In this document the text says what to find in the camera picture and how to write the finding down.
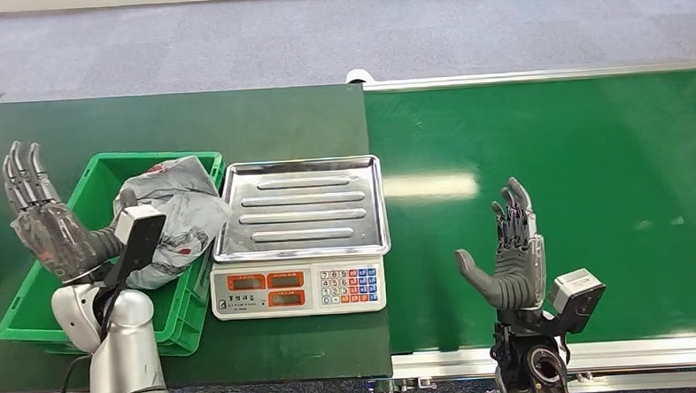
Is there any white electronic scale body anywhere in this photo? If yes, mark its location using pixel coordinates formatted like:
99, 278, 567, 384
208, 252, 389, 323

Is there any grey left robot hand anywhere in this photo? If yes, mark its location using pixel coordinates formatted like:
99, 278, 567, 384
0, 135, 144, 289

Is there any green plastic bin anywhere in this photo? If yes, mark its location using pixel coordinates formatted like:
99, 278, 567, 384
34, 254, 219, 364
0, 146, 236, 352

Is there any grey plastic mailer package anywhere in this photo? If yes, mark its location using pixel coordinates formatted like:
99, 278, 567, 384
110, 153, 236, 293

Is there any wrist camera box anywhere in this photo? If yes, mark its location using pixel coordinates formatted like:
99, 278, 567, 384
97, 203, 171, 289
545, 267, 609, 335

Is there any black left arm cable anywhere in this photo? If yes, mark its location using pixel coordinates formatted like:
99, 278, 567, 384
46, 283, 126, 393

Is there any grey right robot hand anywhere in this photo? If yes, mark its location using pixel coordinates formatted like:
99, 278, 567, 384
451, 175, 550, 315

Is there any aluminium conveyor frame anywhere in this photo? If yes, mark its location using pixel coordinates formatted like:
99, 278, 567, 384
345, 53, 696, 393

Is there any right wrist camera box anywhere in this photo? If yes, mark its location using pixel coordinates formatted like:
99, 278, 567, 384
545, 267, 609, 335

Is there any white roller end cap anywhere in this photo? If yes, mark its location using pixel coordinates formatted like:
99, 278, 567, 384
345, 67, 375, 86

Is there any dark green table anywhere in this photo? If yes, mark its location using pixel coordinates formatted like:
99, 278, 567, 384
0, 81, 395, 393

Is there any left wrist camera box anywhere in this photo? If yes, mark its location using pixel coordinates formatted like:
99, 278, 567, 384
97, 203, 171, 289

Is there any green conveyor belt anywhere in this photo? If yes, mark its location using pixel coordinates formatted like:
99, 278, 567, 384
363, 69, 696, 358

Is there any steel scale tray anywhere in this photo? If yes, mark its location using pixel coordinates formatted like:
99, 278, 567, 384
208, 153, 393, 266

